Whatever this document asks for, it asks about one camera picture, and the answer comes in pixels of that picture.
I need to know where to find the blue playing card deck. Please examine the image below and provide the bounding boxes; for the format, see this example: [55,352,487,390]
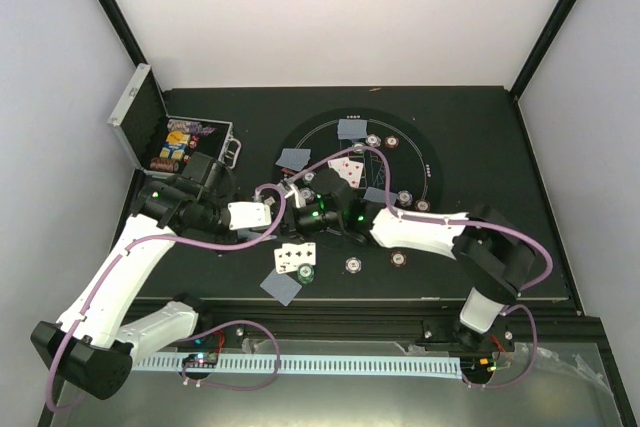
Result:
[237,229,277,244]

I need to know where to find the blue card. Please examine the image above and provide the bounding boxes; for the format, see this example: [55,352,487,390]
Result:
[275,148,311,172]
[260,269,302,306]
[337,119,368,140]
[363,187,386,204]

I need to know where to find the face-up red pips card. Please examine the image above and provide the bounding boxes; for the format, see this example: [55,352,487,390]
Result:
[327,157,364,188]

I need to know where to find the blue white poker chip stack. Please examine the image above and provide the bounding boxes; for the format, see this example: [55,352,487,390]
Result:
[345,257,362,274]

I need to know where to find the blue chips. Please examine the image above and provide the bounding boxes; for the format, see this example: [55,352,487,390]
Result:
[397,190,413,207]
[366,134,382,148]
[300,188,315,202]

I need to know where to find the face-up clubs card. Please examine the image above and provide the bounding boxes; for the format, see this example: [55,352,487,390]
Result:
[282,242,316,267]
[274,247,291,274]

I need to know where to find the orange black poker chip stack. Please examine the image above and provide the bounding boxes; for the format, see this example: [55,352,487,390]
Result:
[390,251,407,267]

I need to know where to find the green poker chip stack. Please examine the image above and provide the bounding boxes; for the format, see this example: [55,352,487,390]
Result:
[297,264,315,284]

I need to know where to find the orange chips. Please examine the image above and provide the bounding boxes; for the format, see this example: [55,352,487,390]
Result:
[414,199,431,212]
[384,135,400,149]

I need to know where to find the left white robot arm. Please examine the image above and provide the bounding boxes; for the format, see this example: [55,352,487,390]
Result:
[30,153,234,412]

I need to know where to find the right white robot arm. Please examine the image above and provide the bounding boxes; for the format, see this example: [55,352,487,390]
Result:
[280,200,542,350]

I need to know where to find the round black poker mat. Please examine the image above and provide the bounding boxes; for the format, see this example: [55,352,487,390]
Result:
[274,109,443,246]

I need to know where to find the brown chip row in case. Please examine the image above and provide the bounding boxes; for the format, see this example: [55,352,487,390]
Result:
[149,157,180,174]

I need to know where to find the yellow blue card box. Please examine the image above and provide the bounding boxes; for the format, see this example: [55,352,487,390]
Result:
[159,130,191,161]

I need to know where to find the aluminium poker case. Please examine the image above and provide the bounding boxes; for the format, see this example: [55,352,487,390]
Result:
[108,63,242,178]

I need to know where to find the purple chip row in case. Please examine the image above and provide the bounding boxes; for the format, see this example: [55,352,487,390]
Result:
[167,118,216,136]

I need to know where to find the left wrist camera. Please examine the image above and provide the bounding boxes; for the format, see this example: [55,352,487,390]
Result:
[227,201,272,231]

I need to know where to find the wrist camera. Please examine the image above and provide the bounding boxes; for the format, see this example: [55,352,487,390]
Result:
[311,168,355,211]
[227,201,272,231]

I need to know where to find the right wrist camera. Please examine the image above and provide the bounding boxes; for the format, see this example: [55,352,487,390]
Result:
[311,168,355,211]

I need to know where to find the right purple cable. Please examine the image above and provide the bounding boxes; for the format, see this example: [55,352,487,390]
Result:
[287,145,554,391]

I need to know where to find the purple cable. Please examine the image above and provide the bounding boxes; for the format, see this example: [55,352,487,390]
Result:
[287,145,554,391]
[44,183,289,414]

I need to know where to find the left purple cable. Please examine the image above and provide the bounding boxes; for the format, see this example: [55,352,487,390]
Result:
[44,183,289,414]

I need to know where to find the white slotted cable duct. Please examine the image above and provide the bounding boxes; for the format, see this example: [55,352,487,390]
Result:
[133,352,462,380]

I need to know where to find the black aluminium rail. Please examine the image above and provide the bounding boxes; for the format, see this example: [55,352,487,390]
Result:
[196,300,609,353]

